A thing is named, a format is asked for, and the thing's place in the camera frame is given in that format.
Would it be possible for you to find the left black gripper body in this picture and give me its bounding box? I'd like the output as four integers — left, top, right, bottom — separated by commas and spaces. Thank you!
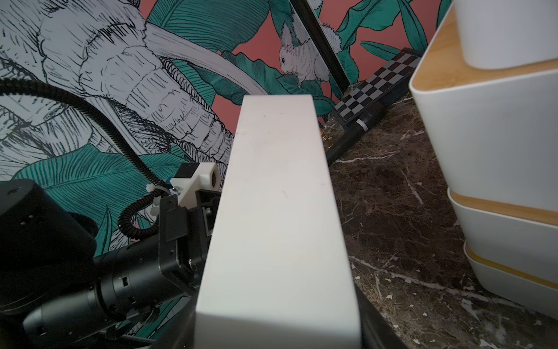
158, 190, 222, 292

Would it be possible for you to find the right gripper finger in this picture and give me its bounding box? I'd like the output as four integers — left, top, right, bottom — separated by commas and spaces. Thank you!
355, 285, 405, 349

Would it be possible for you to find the grey lid tissue box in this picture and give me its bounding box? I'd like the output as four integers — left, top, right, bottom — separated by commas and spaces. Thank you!
193, 95, 361, 348
453, 0, 557, 70

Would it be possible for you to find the large bamboo lid tissue box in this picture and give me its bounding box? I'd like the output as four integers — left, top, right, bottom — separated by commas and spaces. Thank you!
448, 190, 557, 287

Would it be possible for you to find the yellow lid tissue box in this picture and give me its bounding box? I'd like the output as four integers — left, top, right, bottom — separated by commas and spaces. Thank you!
463, 242, 557, 319

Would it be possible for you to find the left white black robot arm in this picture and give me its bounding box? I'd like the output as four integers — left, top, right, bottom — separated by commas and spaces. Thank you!
1, 79, 221, 348

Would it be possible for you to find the black microphone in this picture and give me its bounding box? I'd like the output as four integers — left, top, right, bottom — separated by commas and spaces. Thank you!
325, 102, 385, 166

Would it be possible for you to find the black white chessboard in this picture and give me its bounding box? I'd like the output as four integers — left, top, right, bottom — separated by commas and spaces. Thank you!
334, 49, 421, 131

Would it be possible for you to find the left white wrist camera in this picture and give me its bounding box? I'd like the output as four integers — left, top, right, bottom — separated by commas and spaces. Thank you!
169, 162, 222, 209

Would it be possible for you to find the left black frame post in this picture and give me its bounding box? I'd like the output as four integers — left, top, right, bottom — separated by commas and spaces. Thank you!
290, 0, 350, 92

